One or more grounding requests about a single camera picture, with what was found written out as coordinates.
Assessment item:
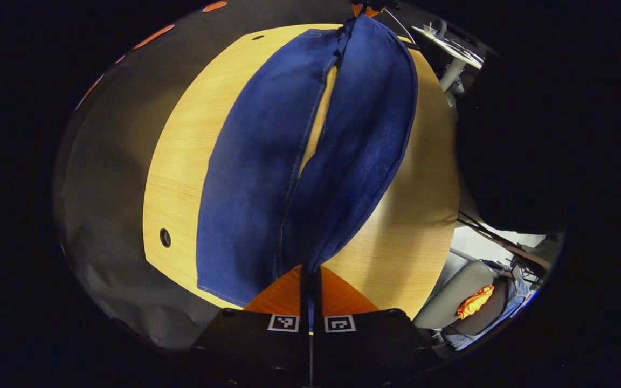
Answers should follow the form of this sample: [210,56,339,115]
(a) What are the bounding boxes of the grey chair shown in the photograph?
[413,260,510,330]

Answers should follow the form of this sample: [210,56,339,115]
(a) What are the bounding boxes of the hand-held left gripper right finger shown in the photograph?
[311,265,435,388]

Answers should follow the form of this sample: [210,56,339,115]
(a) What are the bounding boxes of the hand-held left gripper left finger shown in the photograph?
[188,263,312,388]

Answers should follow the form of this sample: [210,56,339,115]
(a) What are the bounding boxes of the blue denim jeans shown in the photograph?
[196,13,419,309]

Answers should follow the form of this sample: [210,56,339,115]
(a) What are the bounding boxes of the white desk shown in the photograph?
[412,22,485,92]

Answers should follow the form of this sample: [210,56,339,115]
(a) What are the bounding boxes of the orange cloth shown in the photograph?
[455,284,495,320]

